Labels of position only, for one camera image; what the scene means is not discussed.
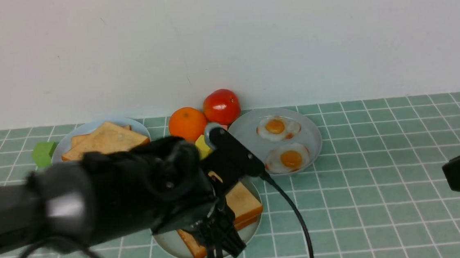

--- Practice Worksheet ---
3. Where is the yellow cube block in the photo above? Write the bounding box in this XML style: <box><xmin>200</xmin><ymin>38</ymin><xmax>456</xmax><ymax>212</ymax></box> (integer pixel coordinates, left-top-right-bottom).
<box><xmin>195</xmin><ymin>135</ymin><xmax>212</xmax><ymax>159</ymax></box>

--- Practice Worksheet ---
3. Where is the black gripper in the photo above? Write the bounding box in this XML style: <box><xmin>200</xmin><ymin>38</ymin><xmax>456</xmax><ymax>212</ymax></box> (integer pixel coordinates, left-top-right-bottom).
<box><xmin>150</xmin><ymin>196</ymin><xmax>246</xmax><ymax>258</ymax></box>

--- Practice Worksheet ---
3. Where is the front fried egg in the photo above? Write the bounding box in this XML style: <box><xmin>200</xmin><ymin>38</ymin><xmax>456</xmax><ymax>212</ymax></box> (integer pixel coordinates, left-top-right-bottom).
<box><xmin>265</xmin><ymin>143</ymin><xmax>310</xmax><ymax>174</ymax></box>

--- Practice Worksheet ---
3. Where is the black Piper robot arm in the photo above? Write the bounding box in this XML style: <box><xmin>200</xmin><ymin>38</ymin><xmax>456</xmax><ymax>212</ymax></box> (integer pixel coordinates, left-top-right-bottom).
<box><xmin>0</xmin><ymin>136</ymin><xmax>246</xmax><ymax>258</ymax></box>

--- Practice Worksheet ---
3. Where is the red tomato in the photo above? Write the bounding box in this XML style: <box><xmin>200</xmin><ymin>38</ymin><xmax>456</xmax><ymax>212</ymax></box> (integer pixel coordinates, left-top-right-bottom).
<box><xmin>202</xmin><ymin>89</ymin><xmax>241</xmax><ymax>126</ymax></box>

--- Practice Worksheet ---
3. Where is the grey plate with eggs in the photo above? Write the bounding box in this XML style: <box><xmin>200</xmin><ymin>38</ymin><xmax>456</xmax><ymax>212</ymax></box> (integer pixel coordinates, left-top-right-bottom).
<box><xmin>228</xmin><ymin>108</ymin><xmax>323</xmax><ymax>174</ymax></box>

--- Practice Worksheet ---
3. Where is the green round front plate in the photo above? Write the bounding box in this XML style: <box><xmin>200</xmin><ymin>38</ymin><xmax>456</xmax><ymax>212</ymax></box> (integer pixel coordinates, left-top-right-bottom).
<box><xmin>154</xmin><ymin>216</ymin><xmax>262</xmax><ymax>258</ymax></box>

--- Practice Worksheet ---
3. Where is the toast slice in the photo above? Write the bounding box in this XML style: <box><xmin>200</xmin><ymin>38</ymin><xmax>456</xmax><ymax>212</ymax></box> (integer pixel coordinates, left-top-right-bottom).
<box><xmin>71</xmin><ymin>124</ymin><xmax>132</xmax><ymax>148</ymax></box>
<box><xmin>52</xmin><ymin>117</ymin><xmax>151</xmax><ymax>163</ymax></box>
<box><xmin>225</xmin><ymin>178</ymin><xmax>264</xmax><ymax>231</ymax></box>
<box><xmin>176</xmin><ymin>219</ymin><xmax>262</xmax><ymax>258</ymax></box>

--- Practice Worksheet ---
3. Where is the green cube block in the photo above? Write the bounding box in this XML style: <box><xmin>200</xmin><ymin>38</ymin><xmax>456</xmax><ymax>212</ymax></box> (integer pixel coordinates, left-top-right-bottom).
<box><xmin>31</xmin><ymin>141</ymin><xmax>57</xmax><ymax>168</ymax></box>

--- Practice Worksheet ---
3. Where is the fried egg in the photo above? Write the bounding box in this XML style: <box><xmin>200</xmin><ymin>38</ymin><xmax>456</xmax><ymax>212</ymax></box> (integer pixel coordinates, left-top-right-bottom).
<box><xmin>256</xmin><ymin>116</ymin><xmax>301</xmax><ymax>142</ymax></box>
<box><xmin>265</xmin><ymin>143</ymin><xmax>310</xmax><ymax>174</ymax></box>

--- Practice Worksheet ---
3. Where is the light blue bread plate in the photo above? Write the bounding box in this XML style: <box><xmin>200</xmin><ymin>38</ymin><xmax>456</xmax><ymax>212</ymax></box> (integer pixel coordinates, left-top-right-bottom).
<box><xmin>51</xmin><ymin>116</ymin><xmax>151</xmax><ymax>164</ymax></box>

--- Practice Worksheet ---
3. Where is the black camera cable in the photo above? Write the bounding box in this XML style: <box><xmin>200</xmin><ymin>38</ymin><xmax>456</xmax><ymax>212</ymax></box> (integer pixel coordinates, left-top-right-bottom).
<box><xmin>260</xmin><ymin>169</ymin><xmax>315</xmax><ymax>258</ymax></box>

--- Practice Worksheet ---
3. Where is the back fried egg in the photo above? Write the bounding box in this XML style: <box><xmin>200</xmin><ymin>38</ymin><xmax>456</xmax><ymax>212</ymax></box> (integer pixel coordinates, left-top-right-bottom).
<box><xmin>256</xmin><ymin>116</ymin><xmax>301</xmax><ymax>142</ymax></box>

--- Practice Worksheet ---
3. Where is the orange fruit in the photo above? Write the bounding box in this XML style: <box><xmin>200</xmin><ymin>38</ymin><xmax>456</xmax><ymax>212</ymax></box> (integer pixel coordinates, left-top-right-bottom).
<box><xmin>168</xmin><ymin>107</ymin><xmax>208</xmax><ymax>143</ymax></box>

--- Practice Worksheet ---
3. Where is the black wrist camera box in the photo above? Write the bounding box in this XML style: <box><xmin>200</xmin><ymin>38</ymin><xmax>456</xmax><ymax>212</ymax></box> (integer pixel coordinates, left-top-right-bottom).
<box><xmin>201</xmin><ymin>123</ymin><xmax>268</xmax><ymax>196</ymax></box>

